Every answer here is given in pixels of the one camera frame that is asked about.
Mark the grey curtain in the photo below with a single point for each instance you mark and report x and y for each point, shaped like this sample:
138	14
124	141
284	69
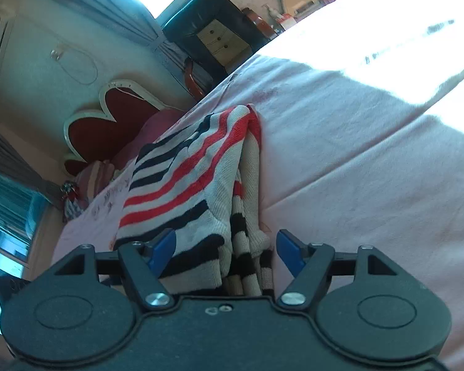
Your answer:
11	162

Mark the side window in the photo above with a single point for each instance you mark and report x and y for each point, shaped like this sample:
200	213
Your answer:
7	216

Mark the floral pink bed sheet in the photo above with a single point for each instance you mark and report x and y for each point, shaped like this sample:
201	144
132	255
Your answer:
352	143

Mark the shiny ribbon bow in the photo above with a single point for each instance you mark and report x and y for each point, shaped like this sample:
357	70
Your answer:
71	197

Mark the magenta bedding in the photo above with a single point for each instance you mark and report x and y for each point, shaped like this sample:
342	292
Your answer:
154	131

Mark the pink striped pillow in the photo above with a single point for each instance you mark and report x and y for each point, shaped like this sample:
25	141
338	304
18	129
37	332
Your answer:
96	179

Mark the bottles on far surface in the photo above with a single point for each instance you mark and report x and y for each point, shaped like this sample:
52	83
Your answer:
271	13

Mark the red headboard with white frame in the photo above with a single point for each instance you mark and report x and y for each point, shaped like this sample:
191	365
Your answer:
112	119

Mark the striped knit sweater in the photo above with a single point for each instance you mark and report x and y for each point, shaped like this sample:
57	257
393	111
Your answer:
185	185

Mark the black armchair with wooden arms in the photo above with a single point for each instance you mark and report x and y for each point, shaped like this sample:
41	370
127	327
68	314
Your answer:
201	19

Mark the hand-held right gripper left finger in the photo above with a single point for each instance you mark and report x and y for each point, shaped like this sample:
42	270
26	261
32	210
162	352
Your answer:
163	249

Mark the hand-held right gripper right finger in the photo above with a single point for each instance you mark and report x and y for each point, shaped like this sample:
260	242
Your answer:
289	253

